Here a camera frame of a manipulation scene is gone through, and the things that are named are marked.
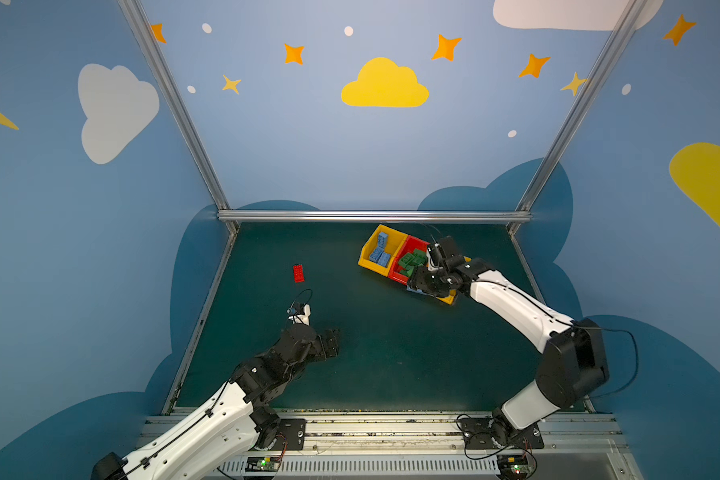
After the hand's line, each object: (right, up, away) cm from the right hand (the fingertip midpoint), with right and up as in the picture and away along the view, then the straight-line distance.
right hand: (418, 280), depth 87 cm
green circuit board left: (-41, -43, -17) cm, 62 cm away
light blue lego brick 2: (-2, -2, -7) cm, 8 cm away
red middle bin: (0, +11, +20) cm, 23 cm away
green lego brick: (+1, +6, +19) cm, 20 cm away
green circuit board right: (+20, -44, -16) cm, 51 cm away
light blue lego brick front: (-9, +13, +25) cm, 29 cm away
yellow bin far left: (-4, +13, +24) cm, 28 cm away
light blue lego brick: (-10, +7, +23) cm, 27 cm away
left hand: (-25, -14, -9) cm, 30 cm away
